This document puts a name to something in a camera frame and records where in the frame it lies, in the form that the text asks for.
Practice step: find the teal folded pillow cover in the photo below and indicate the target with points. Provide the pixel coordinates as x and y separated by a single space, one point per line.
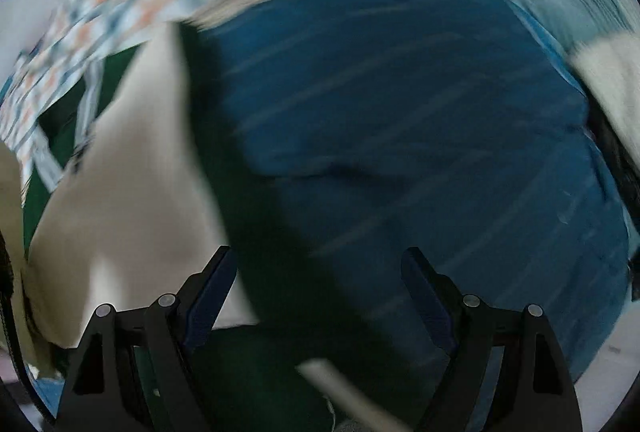
573 23

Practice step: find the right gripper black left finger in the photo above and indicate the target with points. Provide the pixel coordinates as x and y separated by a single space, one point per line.
134 371

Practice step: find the blue striped bed sheet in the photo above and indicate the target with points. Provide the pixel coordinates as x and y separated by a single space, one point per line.
336 134

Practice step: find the green varsity jacket cream sleeves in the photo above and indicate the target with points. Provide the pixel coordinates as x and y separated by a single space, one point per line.
118 211

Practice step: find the white fluffy folded towel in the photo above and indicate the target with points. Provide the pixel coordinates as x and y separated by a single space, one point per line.
609 67

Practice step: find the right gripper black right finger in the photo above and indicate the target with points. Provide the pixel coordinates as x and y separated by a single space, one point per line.
533 390

